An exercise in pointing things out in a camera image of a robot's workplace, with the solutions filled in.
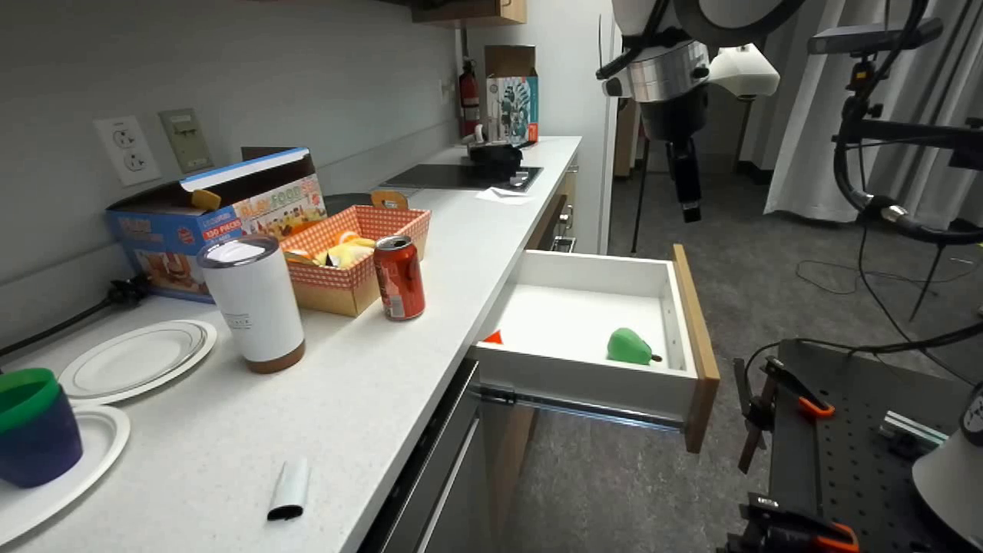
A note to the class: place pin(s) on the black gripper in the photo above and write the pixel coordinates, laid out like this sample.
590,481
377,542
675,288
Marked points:
675,123

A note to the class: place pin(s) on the white drawer with wooden front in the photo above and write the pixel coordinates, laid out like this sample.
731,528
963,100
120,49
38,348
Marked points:
558,314

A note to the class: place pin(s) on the yellow banana plushie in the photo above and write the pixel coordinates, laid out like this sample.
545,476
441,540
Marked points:
345,252

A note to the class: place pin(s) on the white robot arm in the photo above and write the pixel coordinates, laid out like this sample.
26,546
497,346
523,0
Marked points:
667,62

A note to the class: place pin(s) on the colourful carton box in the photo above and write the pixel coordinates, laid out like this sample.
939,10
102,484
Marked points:
511,94

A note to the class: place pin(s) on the orange checkered cardboard box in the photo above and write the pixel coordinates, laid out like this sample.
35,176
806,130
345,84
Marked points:
334,291

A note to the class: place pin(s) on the blue cardboard game box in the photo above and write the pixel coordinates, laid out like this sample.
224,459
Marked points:
170,227

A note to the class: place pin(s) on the black bowl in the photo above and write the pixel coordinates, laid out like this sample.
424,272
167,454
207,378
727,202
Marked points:
495,159

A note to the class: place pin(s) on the red fire extinguisher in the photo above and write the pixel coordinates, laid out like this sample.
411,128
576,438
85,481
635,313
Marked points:
467,102

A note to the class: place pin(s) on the green plush toy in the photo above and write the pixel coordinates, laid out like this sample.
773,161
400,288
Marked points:
628,346

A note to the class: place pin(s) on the black cooktop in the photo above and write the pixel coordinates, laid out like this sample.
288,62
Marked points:
463,180

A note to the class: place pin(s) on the red soda can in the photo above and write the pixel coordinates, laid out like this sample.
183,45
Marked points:
400,277

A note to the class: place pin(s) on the white tumbler with brown base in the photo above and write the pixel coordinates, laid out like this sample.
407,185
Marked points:
251,283

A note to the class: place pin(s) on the white marker with black cap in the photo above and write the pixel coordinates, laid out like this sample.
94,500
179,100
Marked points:
289,493

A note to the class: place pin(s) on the white paper plate upper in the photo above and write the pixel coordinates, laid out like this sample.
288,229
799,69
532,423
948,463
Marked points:
138,362

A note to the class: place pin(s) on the white paper plate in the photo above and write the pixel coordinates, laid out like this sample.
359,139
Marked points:
106,436
138,362

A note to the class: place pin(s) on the white paper plate lower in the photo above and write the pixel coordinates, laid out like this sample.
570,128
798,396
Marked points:
106,436

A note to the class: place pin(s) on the blue and green cup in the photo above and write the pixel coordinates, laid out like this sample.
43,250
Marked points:
38,427

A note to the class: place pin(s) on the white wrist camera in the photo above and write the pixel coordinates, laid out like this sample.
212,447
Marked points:
743,71

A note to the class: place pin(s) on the black camera tripod stand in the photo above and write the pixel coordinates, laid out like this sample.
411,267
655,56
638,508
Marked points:
874,52

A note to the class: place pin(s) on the orange handled clamp lower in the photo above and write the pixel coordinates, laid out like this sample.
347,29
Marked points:
774,528

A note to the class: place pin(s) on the grey wall switch plate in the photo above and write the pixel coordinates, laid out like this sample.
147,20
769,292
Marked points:
184,139

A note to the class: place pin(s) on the white wall outlet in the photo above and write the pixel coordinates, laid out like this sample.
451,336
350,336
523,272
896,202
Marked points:
126,148

